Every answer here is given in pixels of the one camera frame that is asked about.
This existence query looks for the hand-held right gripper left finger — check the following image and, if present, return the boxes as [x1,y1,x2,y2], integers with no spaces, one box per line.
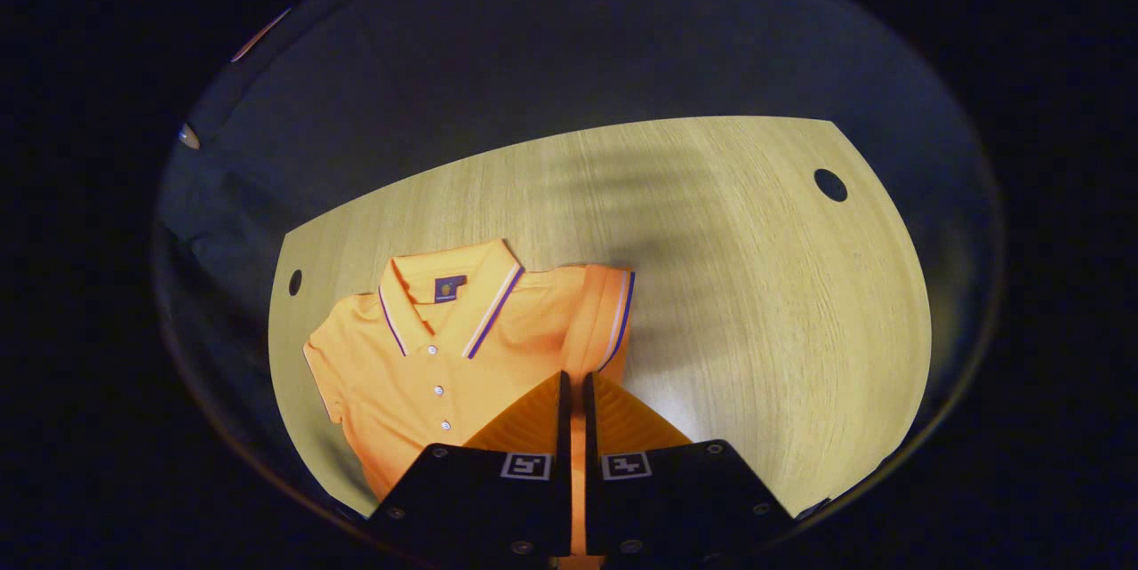
[366,370,573,558]

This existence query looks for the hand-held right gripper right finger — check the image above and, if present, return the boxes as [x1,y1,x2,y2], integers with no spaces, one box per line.
[582,372,797,558]

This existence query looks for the orange T-shirt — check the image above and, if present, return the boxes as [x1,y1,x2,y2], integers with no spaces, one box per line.
[302,238,637,500]

